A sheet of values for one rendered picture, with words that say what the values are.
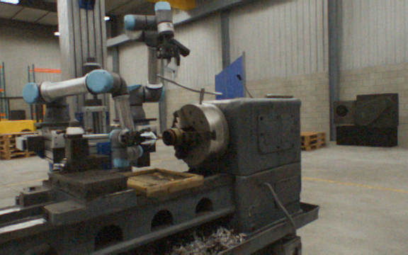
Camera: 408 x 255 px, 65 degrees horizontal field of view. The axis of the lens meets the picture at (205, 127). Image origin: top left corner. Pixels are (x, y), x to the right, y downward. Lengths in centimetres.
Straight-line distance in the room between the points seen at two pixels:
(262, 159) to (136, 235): 78
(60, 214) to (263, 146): 107
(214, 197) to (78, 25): 144
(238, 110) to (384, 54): 1016
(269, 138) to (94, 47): 132
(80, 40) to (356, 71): 1027
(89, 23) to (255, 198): 155
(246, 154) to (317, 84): 1073
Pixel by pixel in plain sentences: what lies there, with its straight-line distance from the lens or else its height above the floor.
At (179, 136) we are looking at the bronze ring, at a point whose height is 108.
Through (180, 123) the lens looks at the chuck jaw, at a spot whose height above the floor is 114.
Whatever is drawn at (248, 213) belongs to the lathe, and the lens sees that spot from 171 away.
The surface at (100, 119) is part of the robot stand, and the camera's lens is 224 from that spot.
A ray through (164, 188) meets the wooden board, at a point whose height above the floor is 89.
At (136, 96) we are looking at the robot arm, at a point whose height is 131.
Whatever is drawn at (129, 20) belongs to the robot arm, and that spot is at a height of 165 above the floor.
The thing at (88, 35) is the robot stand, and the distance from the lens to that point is 237.
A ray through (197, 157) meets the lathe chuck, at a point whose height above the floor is 97.
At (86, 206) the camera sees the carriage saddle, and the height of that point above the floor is 90.
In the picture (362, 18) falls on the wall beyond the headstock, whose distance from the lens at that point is 1205.
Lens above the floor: 120
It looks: 3 degrees down
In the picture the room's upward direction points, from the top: 2 degrees counter-clockwise
